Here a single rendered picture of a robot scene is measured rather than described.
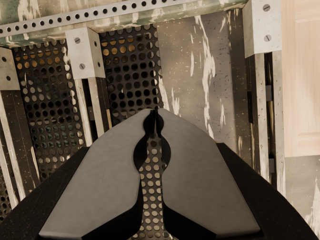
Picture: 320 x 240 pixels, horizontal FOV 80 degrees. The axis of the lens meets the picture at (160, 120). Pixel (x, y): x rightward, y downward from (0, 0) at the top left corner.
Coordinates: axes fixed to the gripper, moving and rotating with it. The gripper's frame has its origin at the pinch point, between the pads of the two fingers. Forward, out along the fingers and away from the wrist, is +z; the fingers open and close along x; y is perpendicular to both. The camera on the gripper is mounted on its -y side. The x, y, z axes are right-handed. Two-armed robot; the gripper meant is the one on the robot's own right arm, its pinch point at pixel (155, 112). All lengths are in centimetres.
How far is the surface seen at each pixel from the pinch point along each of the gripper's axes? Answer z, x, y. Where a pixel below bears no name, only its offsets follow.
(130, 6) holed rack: 45.3, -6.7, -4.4
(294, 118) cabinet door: 33, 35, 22
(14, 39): 47, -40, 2
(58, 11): 48, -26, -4
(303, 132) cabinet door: 31, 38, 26
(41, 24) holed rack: 47, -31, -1
